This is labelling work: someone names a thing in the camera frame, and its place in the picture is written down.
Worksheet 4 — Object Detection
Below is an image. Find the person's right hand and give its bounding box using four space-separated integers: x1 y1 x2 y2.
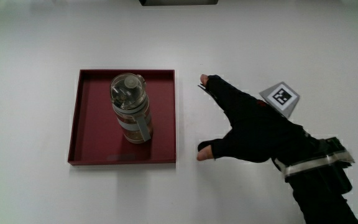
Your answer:
196 73 310 164

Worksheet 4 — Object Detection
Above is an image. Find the clear bottle with grey strap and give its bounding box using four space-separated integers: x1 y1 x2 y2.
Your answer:
109 72 154 144

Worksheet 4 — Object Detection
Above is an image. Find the dark grey box edge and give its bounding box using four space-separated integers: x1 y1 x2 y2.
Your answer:
138 0 219 7

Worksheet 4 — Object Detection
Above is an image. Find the dark red square tray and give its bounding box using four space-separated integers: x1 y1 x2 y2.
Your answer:
67 68 177 166

